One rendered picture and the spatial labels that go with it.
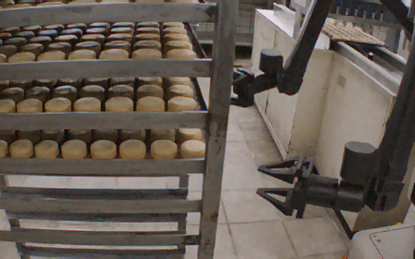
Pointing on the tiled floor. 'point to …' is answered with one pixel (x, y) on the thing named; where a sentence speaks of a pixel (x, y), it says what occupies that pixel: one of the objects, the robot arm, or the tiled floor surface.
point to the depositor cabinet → (301, 125)
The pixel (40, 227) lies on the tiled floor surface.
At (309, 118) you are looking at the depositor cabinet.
